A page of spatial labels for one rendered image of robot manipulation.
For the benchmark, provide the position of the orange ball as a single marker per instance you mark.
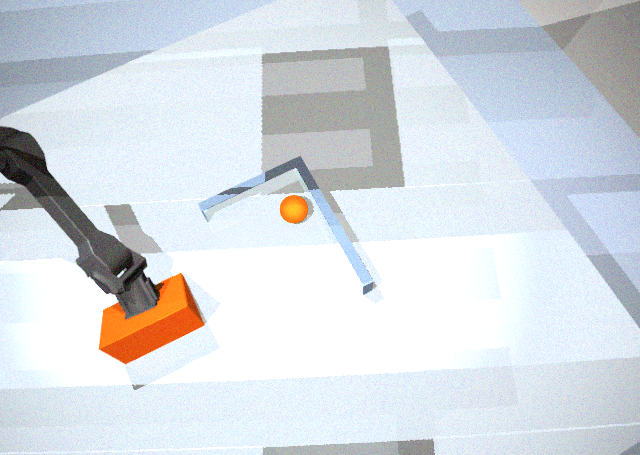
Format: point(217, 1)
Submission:
point(293, 209)

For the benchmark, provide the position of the clear low glass wall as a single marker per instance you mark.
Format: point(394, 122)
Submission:
point(267, 188)

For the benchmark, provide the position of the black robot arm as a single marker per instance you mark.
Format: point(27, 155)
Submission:
point(101, 256)

